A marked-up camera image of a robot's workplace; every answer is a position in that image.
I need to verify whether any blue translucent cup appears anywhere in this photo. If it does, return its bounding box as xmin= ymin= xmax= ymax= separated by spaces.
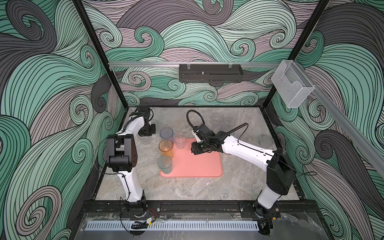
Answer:
xmin=160 ymin=127 xmax=174 ymax=141

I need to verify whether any grey translucent cup right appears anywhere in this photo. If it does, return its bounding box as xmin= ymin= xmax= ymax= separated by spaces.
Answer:
xmin=259 ymin=135 xmax=275 ymax=149

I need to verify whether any orange translucent cup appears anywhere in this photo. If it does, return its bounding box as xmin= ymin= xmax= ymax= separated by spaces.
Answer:
xmin=159 ymin=139 xmax=174 ymax=158

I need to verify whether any aluminium back wall rail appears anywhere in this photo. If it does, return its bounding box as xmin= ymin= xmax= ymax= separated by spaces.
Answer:
xmin=108 ymin=61 xmax=280 ymax=69

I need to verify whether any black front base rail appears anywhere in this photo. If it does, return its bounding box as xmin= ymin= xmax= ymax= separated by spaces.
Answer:
xmin=81 ymin=200 xmax=319 ymax=214

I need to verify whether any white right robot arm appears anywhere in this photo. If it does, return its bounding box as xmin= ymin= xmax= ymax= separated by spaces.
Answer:
xmin=186 ymin=110 xmax=317 ymax=220

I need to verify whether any green translucent cup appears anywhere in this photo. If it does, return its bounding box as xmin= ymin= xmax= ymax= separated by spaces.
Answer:
xmin=158 ymin=155 xmax=173 ymax=175

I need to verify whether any aluminium right wall rail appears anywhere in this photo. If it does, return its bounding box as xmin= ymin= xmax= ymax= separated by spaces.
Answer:
xmin=298 ymin=63 xmax=384 ymax=174

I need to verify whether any aluminium wall rail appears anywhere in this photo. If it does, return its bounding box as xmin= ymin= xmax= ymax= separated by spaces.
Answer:
xmin=298 ymin=63 xmax=384 ymax=174
xmin=108 ymin=61 xmax=280 ymax=69

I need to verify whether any clear faceted glass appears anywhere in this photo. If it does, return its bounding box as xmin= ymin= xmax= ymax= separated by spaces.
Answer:
xmin=174 ymin=133 xmax=187 ymax=149

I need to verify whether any black perforated wall shelf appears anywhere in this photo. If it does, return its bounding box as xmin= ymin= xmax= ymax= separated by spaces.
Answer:
xmin=179 ymin=65 xmax=244 ymax=85

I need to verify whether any clear acrylic wall holder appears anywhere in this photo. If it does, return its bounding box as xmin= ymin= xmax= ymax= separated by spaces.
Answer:
xmin=271 ymin=60 xmax=315 ymax=109

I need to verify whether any clear glass front left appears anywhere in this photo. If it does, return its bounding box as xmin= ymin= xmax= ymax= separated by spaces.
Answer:
xmin=138 ymin=135 xmax=152 ymax=145

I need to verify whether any white slotted cable duct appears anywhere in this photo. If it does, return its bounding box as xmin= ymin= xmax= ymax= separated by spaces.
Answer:
xmin=85 ymin=220 xmax=259 ymax=232

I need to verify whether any clear glass right middle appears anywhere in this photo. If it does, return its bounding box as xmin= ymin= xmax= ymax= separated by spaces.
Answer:
xmin=240 ymin=134 xmax=257 ymax=145

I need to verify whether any pink plastic tray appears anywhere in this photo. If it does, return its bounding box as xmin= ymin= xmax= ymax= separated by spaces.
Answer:
xmin=159 ymin=139 xmax=223 ymax=178

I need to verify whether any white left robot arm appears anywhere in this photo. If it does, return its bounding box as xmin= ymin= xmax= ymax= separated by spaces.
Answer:
xmin=106 ymin=106 xmax=156 ymax=212

